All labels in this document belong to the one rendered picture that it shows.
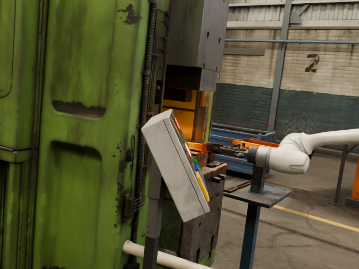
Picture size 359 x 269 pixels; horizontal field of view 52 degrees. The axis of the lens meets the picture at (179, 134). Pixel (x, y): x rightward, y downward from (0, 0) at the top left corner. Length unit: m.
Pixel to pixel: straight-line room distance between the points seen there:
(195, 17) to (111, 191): 0.77
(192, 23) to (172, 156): 0.74
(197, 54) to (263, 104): 8.36
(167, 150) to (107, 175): 0.52
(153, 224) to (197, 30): 0.80
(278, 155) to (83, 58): 0.89
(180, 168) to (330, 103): 8.45
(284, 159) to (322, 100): 7.84
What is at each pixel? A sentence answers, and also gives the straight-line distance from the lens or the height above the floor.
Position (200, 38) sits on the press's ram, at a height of 1.48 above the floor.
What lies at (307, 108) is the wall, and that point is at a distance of 9.47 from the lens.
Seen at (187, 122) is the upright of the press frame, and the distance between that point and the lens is 1.99.
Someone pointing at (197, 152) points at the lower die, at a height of 0.99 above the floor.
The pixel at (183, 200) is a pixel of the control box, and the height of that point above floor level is 0.98.
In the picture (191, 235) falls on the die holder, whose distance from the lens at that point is 1.65.
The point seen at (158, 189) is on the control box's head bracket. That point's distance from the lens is 1.15.
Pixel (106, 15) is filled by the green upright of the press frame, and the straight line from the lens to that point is 1.54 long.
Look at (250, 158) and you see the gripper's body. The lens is 1.61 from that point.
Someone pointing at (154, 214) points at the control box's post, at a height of 0.88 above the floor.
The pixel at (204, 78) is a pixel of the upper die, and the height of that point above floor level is 1.33.
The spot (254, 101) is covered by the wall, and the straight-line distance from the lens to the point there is 9.95.
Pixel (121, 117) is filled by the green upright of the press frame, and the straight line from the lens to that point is 1.39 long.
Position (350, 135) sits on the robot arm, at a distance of 1.57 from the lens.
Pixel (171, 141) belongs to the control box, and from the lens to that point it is 0.96.
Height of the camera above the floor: 1.29
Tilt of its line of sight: 8 degrees down
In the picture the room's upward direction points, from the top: 6 degrees clockwise
